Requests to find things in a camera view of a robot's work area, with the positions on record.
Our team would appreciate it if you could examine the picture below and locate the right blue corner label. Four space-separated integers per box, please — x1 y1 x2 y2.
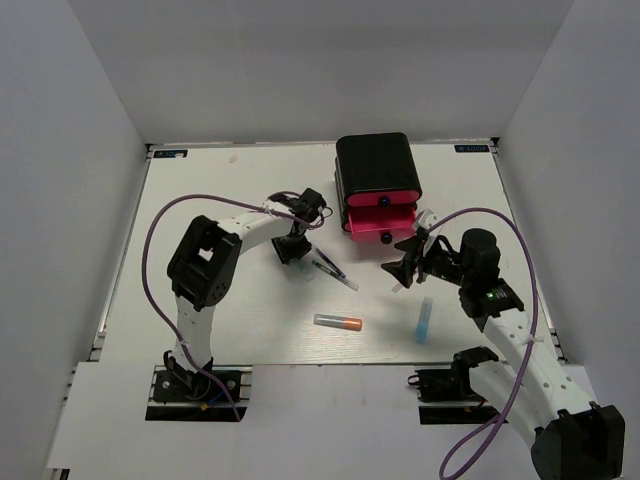
454 144 490 153

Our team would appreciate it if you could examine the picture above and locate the blue highlighter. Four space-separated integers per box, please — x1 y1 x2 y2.
414 297 433 344

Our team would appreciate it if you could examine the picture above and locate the green highlighter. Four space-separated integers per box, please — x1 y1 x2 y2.
297 264 314 282

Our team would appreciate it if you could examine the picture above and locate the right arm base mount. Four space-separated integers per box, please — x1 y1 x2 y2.
407 368 498 426

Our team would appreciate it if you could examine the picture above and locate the left blue corner label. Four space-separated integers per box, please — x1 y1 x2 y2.
153 149 188 159

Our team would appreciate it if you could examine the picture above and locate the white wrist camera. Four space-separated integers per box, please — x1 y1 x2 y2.
412 209 441 242
267 191 301 212

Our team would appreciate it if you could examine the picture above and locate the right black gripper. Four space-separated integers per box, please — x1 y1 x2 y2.
382 233 473 288

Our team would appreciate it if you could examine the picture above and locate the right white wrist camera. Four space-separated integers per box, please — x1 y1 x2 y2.
412 209 441 242

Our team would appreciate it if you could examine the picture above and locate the green pen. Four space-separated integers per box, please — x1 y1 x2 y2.
311 260 359 291

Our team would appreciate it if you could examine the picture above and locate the blue corner label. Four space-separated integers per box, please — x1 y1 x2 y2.
153 149 188 159
454 144 490 153

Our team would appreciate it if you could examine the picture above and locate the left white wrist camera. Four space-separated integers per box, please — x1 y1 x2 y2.
267 191 301 212

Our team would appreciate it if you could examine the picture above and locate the black drawer cabinet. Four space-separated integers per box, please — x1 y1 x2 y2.
334 132 422 233

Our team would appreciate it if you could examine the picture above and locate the orange highlighter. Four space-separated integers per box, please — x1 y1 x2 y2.
313 314 363 332

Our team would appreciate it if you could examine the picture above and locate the pink drawer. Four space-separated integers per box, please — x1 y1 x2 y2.
346 204 416 244
338 190 421 208

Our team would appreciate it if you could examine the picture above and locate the purple pen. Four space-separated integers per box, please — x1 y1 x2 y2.
313 245 346 279

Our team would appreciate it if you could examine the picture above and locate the pink top drawer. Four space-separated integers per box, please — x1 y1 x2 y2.
338 190 421 208

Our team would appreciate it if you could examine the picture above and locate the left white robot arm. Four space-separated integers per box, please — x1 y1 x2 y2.
164 188 327 399

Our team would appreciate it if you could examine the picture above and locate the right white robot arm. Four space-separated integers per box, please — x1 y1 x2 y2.
382 229 625 479

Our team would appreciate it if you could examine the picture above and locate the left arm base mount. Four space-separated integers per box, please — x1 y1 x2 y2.
145 366 252 423

